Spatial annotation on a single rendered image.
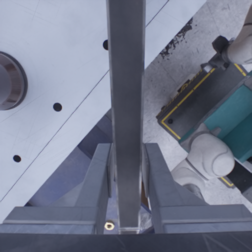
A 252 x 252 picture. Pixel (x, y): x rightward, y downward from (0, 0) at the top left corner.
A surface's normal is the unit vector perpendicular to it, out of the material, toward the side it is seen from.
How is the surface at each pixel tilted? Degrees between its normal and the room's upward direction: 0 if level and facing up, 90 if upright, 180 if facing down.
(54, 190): 0
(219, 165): 9
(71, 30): 0
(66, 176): 0
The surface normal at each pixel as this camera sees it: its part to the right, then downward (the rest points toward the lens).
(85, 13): 0.00, 0.29
